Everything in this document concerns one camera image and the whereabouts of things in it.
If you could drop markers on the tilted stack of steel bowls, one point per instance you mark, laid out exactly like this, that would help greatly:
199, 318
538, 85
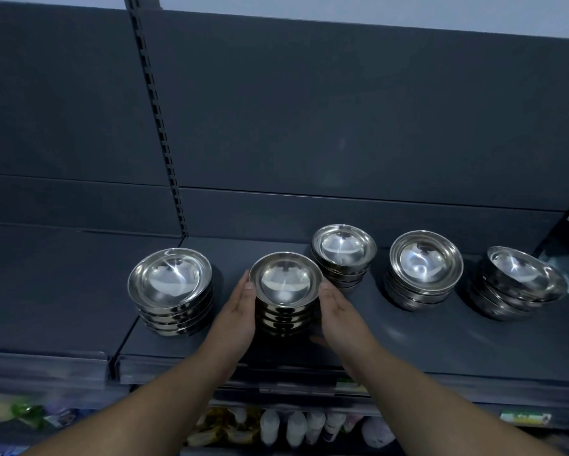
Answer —
522, 277

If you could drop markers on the wide stack of steel bowls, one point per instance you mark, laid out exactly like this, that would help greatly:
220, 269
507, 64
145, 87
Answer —
170, 277

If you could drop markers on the person's left forearm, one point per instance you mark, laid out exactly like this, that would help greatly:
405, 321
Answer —
142, 408

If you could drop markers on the small shelf price label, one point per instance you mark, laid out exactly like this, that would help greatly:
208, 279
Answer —
352, 387

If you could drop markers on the person's left thumb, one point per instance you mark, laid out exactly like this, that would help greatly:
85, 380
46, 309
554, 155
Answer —
247, 290

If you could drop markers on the person's right forearm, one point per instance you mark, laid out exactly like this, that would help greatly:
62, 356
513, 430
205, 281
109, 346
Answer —
446, 413

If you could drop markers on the person's left hand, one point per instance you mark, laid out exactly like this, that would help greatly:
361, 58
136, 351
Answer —
234, 322

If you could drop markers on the yellow snack packets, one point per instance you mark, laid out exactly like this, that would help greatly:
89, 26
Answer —
223, 429

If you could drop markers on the white plastic bottle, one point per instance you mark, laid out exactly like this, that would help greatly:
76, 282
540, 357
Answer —
334, 425
270, 426
315, 425
296, 428

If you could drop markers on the slotted metal shelf upright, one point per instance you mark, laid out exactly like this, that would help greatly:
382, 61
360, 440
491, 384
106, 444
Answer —
158, 123

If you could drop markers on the person's right thumb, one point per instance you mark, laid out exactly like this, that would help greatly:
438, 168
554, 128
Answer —
328, 299

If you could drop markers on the dark grey shelf board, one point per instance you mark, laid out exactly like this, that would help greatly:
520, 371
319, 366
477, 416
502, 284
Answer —
52, 289
431, 341

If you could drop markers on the white pink pouch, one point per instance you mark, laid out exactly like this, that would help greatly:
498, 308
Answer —
377, 433

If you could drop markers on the green yellow packet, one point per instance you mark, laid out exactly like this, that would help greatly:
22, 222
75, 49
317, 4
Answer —
9, 410

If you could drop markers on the person's right hand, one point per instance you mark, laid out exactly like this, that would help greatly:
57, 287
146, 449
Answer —
346, 334

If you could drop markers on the green shelf price label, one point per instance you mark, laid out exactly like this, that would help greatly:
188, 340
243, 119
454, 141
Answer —
525, 418

